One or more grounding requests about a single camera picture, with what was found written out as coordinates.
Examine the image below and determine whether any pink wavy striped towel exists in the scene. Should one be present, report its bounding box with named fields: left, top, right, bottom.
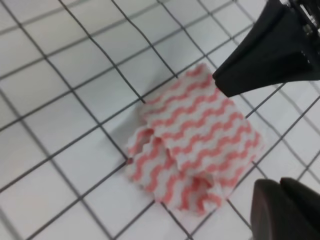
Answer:
left=125, top=64, right=264, bottom=215

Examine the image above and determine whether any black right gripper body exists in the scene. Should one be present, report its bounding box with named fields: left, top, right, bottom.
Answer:
left=253, top=0, right=320, bottom=82

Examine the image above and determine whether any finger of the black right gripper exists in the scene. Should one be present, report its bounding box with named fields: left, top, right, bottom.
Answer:
left=212, top=7, right=314, bottom=97

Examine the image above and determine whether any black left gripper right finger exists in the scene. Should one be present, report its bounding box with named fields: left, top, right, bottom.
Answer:
left=280, top=177, right=320, bottom=240

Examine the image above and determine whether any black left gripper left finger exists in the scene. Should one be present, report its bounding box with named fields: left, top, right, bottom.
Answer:
left=250, top=179, right=305, bottom=240

